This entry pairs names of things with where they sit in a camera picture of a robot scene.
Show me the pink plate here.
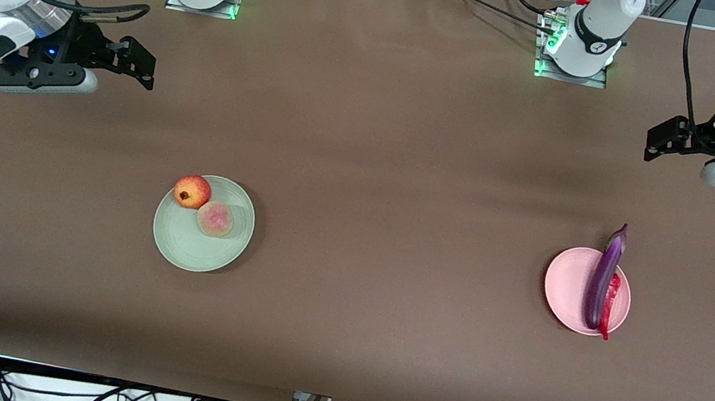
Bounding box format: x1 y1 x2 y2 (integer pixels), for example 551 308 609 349
538 242 638 341

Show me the brown table cloth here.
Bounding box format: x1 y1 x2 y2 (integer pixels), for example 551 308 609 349
0 0 715 401

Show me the long black cable on cloth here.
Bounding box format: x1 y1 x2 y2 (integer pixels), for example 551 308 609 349
415 0 562 39

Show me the pale green plate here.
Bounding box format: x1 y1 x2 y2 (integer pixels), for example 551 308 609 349
147 167 262 281

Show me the pale pink peach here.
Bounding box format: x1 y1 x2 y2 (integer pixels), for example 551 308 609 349
194 198 237 240

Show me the red pomegranate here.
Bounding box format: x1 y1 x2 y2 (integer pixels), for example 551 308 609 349
171 172 215 212

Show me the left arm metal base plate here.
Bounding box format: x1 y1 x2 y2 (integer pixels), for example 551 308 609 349
531 14 617 90

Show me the red chili pepper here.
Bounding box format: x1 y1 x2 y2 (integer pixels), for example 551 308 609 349
596 271 626 342

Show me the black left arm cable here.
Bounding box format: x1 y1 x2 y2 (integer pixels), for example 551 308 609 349
670 0 715 128

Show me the purple eggplant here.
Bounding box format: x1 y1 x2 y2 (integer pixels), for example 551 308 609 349
580 219 631 333

